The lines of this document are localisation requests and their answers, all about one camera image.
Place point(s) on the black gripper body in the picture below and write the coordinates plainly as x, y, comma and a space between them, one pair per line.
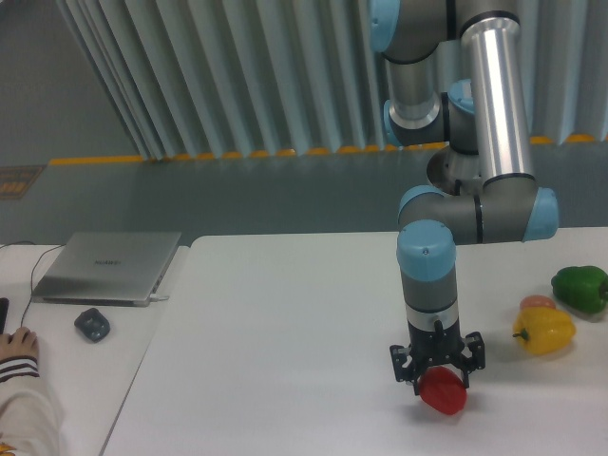
432, 349

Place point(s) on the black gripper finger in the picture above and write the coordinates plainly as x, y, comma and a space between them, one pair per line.
469, 356
408, 366

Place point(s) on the red bell pepper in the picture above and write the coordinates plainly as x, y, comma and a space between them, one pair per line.
443, 390

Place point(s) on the cream sleeved forearm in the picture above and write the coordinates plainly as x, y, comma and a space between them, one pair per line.
29, 421

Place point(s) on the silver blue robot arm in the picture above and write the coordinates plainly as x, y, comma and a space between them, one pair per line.
507, 205

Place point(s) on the person's hand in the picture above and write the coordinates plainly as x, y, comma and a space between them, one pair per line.
22, 344

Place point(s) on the yellow bell pepper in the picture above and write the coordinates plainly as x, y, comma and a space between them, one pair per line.
542, 330

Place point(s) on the small orange red pepper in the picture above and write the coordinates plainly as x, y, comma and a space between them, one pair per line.
537, 301

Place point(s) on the green bell pepper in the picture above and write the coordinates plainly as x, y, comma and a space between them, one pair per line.
582, 288

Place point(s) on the white usb plug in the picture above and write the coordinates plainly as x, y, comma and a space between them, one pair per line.
158, 298

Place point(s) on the silver closed laptop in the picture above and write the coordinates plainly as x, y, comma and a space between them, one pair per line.
108, 268

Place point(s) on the dark grey earbuds case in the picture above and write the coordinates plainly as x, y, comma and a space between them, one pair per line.
92, 325

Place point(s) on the white corrugated partition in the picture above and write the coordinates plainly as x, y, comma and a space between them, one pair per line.
264, 78

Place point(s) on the black phone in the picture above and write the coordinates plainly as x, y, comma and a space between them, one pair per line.
4, 308

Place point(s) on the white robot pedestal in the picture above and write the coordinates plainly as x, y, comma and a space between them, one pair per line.
455, 173

